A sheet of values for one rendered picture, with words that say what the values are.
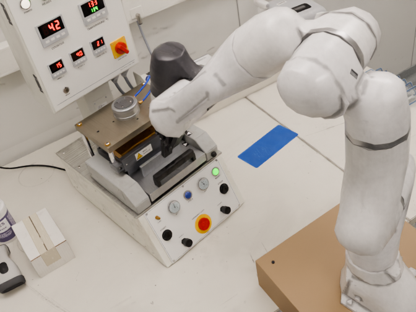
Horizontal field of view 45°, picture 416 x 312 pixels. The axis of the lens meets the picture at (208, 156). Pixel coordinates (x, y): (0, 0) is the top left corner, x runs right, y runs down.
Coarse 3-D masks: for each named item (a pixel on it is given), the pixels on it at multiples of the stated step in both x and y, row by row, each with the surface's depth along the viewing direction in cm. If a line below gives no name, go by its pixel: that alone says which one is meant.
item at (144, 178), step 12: (180, 144) 159; (156, 156) 150; (168, 156) 154; (204, 156) 154; (144, 168) 149; (156, 168) 152; (180, 168) 150; (192, 168) 153; (144, 180) 149; (168, 180) 148; (156, 192) 146
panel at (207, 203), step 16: (192, 176) 154; (208, 176) 157; (224, 176) 160; (176, 192) 151; (192, 192) 154; (208, 192) 157; (160, 208) 148; (192, 208) 154; (208, 208) 158; (160, 224) 149; (176, 224) 152; (192, 224) 155; (160, 240) 149; (176, 240) 152; (192, 240) 155; (176, 256) 152
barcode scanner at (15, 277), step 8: (0, 248) 160; (8, 248) 165; (0, 256) 155; (8, 256) 157; (0, 264) 152; (8, 264) 153; (16, 264) 154; (0, 272) 151; (8, 272) 151; (16, 272) 152; (0, 280) 150; (8, 280) 150; (16, 280) 151; (24, 280) 153; (0, 288) 150; (8, 288) 154
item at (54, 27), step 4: (56, 20) 137; (48, 24) 136; (52, 24) 137; (56, 24) 138; (60, 24) 138; (44, 28) 136; (48, 28) 137; (52, 28) 137; (56, 28) 138; (60, 28) 139; (44, 32) 136; (48, 32) 137; (52, 32) 138
